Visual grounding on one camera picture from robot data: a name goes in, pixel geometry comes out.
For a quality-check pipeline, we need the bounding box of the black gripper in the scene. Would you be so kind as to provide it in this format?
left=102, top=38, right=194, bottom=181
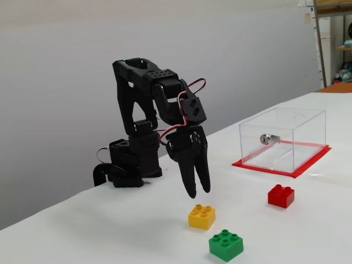
left=166, top=125, right=212, bottom=199

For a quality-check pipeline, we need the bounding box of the yellow lego brick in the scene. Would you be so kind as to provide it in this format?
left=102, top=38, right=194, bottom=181
left=188, top=203, right=216, bottom=230

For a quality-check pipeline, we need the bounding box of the green lego brick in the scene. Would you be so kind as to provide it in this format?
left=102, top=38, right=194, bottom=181
left=208, top=228, right=244, bottom=263

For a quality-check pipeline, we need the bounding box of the red lego brick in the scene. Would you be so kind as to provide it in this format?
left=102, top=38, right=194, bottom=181
left=267, top=184, right=295, bottom=209

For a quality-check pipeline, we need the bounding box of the transparent plastic box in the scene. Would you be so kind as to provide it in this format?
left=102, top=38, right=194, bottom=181
left=238, top=106, right=327, bottom=174

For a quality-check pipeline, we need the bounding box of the silver metal cam lock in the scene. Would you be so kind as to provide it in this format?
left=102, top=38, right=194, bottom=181
left=260, top=134, right=281, bottom=146

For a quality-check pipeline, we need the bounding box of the black table clamp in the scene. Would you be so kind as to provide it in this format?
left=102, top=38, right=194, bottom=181
left=92, top=163, right=111, bottom=188

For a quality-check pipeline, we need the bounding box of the red base mat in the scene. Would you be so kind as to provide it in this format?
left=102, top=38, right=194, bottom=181
left=232, top=140, right=332, bottom=179

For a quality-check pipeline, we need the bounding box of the orange table surface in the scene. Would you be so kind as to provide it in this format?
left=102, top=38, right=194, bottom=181
left=316, top=82, right=352, bottom=94

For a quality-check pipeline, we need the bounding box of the white cabinet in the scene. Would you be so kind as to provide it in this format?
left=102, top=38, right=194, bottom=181
left=313, top=16, right=336, bottom=86

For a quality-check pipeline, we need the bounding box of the metal shelf rack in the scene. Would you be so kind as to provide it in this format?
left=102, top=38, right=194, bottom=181
left=312, top=0, right=352, bottom=89

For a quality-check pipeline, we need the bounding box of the red white servo cable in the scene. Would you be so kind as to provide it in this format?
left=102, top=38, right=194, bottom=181
left=96, top=147, right=111, bottom=166
left=188, top=79, right=207, bottom=96
left=159, top=92, right=193, bottom=146

